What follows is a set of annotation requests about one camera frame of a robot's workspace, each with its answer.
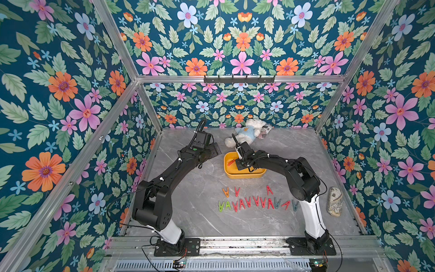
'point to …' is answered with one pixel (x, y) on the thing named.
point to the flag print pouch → (335, 202)
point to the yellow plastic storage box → (232, 171)
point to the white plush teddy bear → (247, 133)
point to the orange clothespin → (226, 192)
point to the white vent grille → (277, 265)
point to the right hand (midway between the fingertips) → (240, 161)
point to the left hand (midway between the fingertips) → (215, 150)
